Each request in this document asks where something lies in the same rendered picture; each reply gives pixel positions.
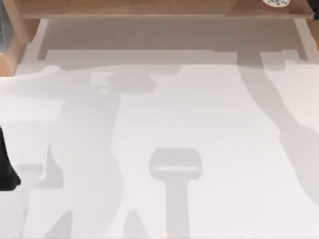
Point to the wooden open shelf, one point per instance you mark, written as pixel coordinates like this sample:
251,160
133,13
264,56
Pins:
159,10

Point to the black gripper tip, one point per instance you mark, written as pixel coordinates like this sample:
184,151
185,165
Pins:
6,171

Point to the white speckled bowl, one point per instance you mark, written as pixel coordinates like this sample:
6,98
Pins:
275,2

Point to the wooden cupboard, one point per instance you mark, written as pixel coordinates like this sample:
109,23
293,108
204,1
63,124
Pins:
8,54

